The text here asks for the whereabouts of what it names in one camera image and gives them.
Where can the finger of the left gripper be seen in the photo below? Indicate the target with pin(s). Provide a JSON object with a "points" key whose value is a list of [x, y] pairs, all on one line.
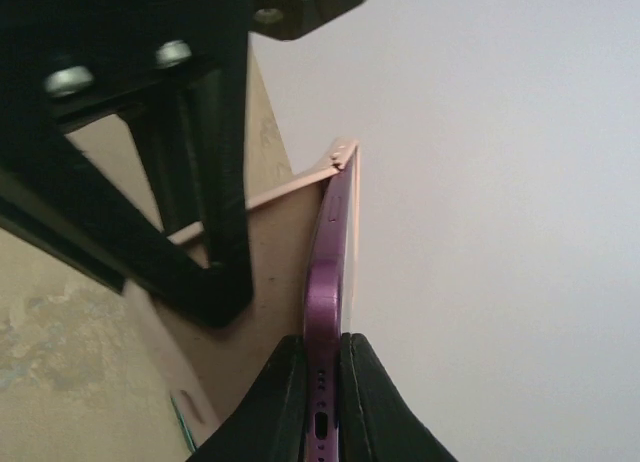
{"points": [[55, 199], [189, 134]]}

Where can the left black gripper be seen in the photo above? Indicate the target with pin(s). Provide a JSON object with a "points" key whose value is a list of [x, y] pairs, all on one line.
{"points": [[65, 63]]}

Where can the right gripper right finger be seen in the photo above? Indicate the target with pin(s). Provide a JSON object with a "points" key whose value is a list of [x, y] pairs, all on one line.
{"points": [[376, 424]]}

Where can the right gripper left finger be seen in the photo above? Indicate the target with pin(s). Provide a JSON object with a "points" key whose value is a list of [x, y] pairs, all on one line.
{"points": [[268, 425]]}

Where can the pink phone case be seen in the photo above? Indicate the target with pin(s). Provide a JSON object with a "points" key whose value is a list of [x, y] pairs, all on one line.
{"points": [[209, 371]]}

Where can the phone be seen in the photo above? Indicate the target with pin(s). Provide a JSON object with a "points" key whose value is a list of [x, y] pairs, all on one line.
{"points": [[322, 318]]}

